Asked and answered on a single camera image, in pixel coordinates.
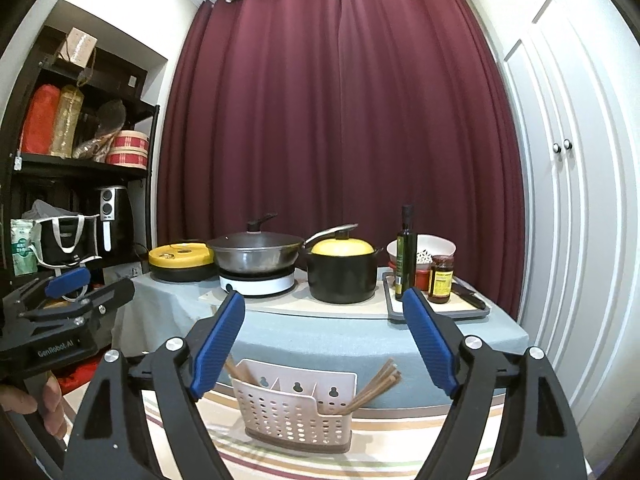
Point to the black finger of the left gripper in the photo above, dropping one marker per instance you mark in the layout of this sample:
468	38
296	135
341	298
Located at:
102	300
75	281

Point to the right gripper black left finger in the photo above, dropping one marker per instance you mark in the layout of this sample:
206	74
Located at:
110	437

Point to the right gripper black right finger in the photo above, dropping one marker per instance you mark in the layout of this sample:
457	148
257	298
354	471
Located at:
538	436

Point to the person's left hand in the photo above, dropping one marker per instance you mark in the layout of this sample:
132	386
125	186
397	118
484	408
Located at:
49	398

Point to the grey-blue table cover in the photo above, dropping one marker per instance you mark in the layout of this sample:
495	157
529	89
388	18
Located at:
161	310

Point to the green white packet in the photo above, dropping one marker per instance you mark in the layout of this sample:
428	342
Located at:
24	258

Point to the black white tote bag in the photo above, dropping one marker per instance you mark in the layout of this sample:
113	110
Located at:
62	239

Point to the black air fryer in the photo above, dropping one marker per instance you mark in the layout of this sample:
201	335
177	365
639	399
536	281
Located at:
116	226

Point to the flat yellow black pan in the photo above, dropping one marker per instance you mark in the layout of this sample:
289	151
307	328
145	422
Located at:
182	262

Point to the white induction cooker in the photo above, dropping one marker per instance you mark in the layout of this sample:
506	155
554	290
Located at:
258	284

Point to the steel wok with lid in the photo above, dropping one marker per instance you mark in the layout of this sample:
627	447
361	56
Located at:
254	251

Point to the red striped round tin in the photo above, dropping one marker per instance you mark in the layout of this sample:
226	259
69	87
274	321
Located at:
130	148

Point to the black shelf unit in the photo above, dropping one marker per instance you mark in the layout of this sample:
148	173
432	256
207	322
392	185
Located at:
68	183

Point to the red package on shelf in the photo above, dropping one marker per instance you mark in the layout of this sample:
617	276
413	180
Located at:
38	125

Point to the grey tray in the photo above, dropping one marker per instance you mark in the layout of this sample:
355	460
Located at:
454	308

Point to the black knife on tray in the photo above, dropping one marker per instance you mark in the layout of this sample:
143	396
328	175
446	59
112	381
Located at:
468	296

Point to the golden package on shelf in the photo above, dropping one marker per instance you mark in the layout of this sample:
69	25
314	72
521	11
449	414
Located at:
65	121

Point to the pink perforated utensil holder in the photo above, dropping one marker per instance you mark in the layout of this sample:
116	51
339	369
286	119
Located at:
295	408

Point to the sauce jar yellow label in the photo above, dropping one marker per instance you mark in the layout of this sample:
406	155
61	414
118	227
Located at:
442	273

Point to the white bowl red contents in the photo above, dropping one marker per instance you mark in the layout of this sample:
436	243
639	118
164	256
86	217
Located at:
427	247

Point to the black pot yellow lid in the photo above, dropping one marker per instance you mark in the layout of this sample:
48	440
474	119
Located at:
341	269

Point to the dark olive oil bottle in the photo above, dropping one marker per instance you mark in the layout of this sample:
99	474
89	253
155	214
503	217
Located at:
406	253

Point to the cardboard box on shelf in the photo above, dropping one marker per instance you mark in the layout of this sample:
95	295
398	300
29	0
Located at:
77	47

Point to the dark red curtain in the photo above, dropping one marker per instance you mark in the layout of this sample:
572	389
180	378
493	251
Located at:
324	112

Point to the white cabinet doors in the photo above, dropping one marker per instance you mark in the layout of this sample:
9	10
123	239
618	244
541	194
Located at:
571	68

